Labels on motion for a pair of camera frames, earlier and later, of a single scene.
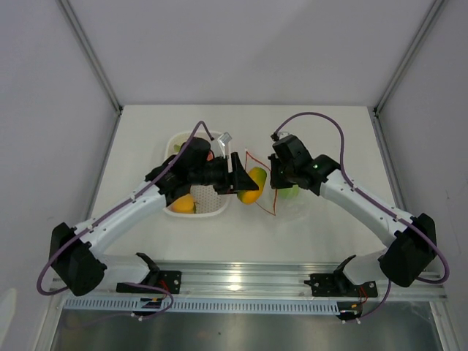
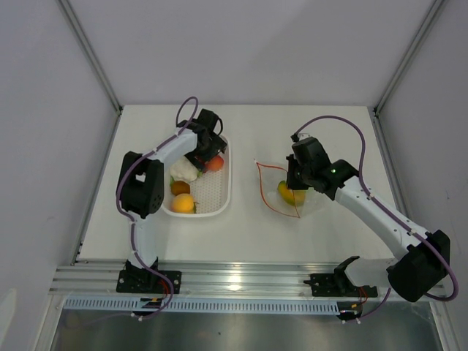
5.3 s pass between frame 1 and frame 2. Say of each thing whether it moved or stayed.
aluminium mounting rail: stayed
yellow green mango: moved
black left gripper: moved
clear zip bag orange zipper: moved
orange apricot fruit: stayed
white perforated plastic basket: stayed
